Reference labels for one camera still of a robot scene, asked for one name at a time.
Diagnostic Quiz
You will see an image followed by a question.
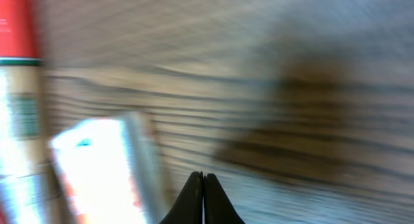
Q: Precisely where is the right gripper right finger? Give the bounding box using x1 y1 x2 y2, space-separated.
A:
203 174 245 224

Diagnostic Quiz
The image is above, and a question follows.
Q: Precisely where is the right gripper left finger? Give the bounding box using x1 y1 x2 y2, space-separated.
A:
160 172 203 224

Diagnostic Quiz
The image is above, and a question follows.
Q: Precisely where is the small orange tissue pack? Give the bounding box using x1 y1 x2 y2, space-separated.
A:
49 111 169 224

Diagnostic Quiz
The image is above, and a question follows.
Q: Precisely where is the red cracker sleeve package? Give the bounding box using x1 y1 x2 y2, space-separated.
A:
1 0 45 223

